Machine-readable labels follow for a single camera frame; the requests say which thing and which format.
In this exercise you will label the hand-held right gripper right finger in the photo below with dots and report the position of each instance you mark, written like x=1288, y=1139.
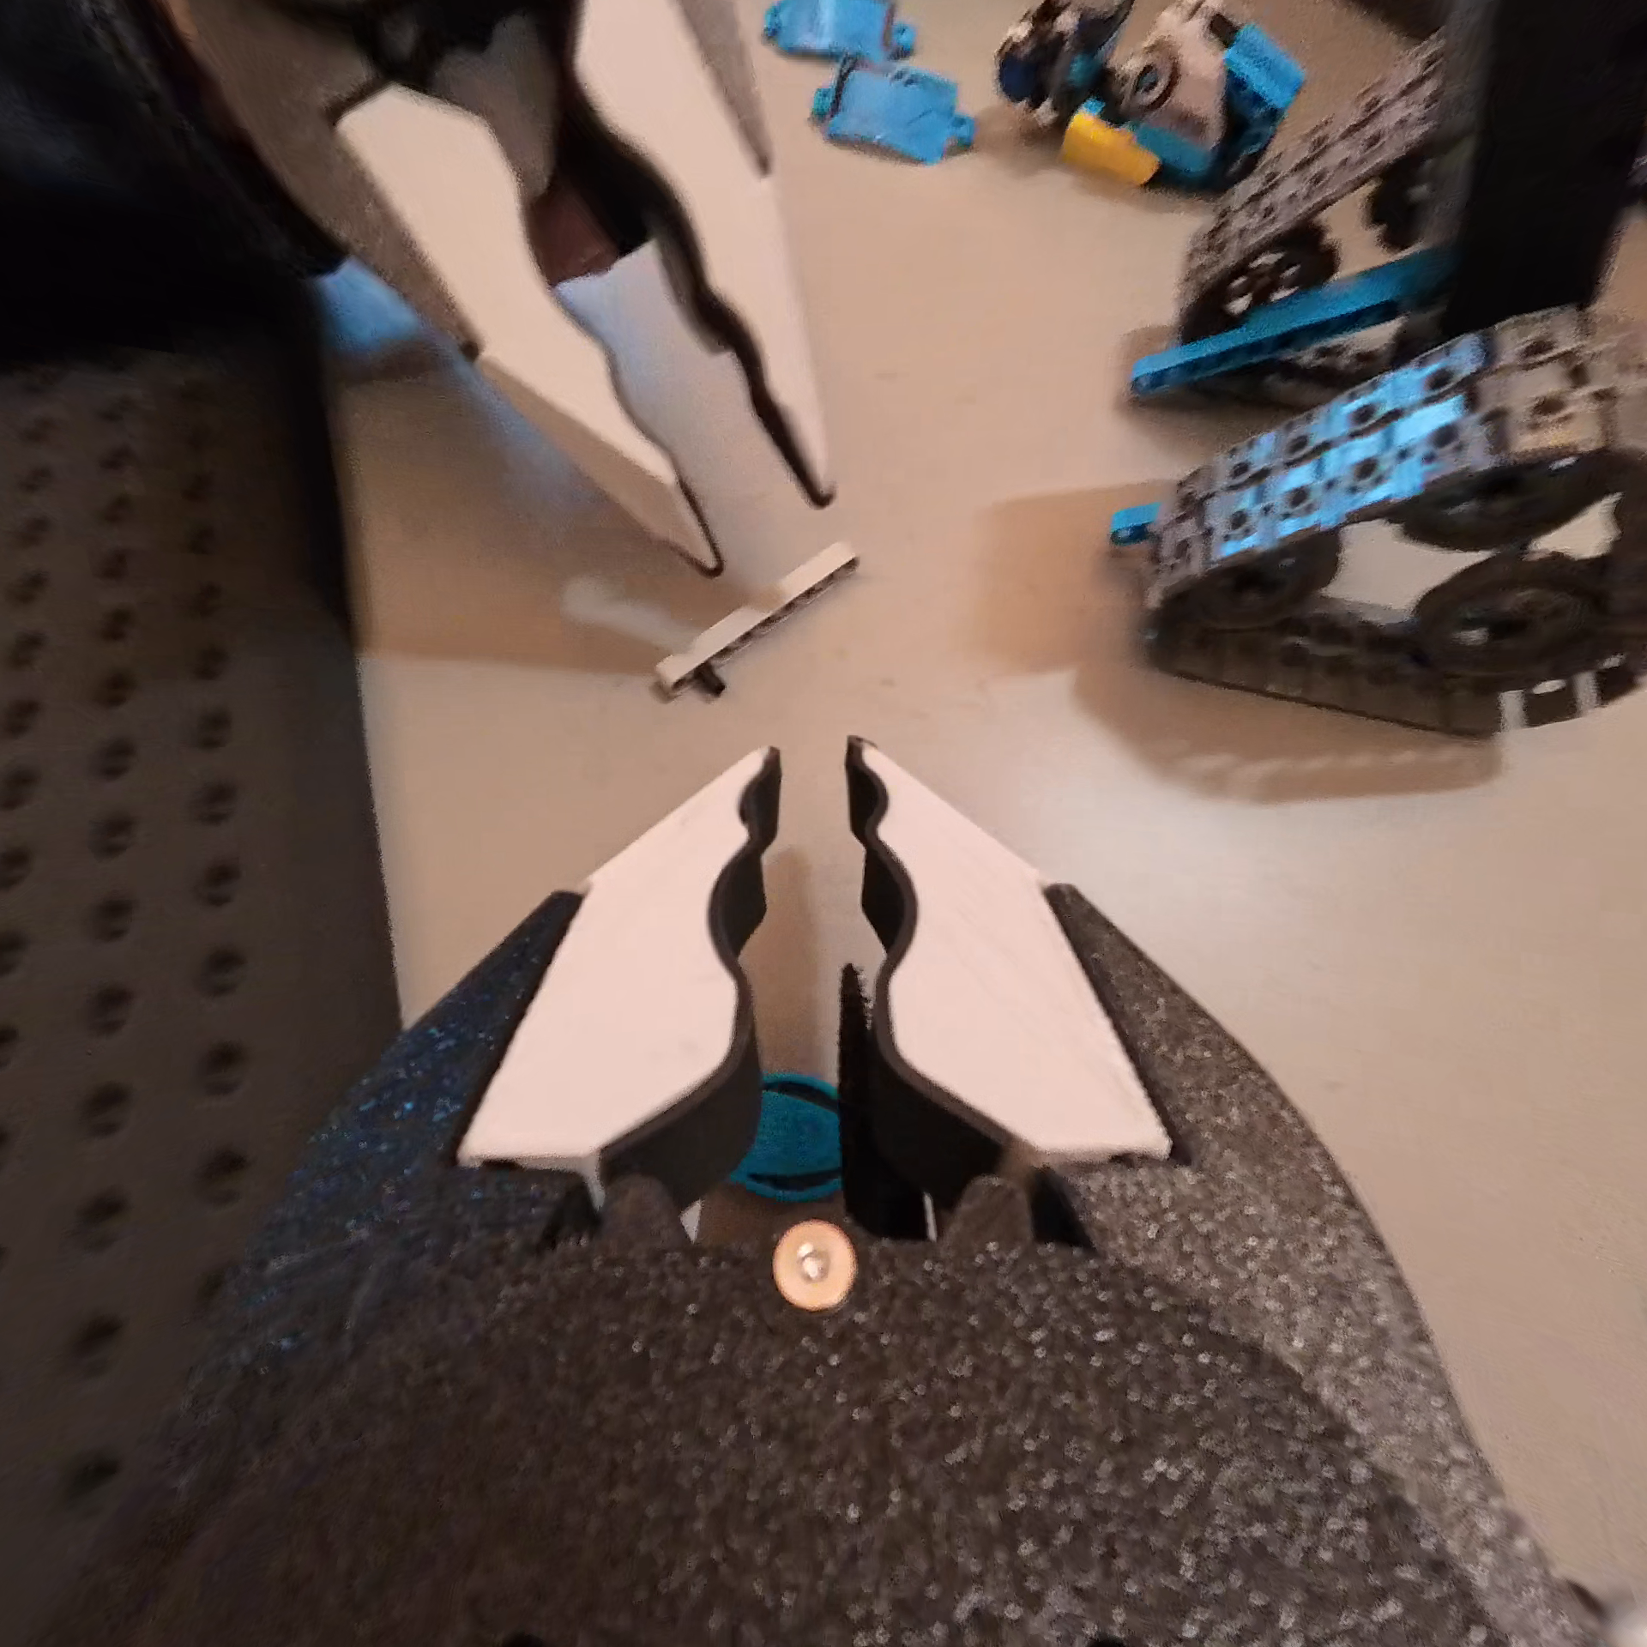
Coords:
x=1018, y=1017

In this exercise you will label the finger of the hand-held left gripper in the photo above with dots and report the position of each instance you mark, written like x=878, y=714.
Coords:
x=502, y=285
x=721, y=195

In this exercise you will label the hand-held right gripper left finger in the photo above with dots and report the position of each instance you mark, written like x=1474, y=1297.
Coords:
x=630, y=1017

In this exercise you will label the blue long brick piece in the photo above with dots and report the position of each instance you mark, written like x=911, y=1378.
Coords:
x=798, y=1133

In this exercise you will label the grey holed toy beam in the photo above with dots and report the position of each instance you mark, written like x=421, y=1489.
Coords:
x=759, y=616

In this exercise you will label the blue grey tracked toy robot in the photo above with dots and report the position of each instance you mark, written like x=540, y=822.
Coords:
x=1390, y=462

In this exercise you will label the person's left forearm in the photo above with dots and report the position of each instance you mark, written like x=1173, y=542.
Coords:
x=114, y=130

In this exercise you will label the grey desk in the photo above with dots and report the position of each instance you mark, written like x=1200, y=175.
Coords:
x=1029, y=643

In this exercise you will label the blue flat plastic piece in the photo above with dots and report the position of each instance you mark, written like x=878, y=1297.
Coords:
x=893, y=109
x=834, y=23

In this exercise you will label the blue white toy assembly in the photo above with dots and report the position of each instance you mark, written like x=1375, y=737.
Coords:
x=1183, y=90

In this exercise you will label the black dimpled mat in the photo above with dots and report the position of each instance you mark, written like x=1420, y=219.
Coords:
x=154, y=899

